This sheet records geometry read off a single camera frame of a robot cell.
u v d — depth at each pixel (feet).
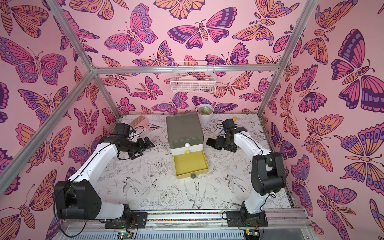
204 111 3.58
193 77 3.11
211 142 3.37
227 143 2.51
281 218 2.48
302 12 2.36
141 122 3.81
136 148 2.39
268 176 1.52
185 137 2.67
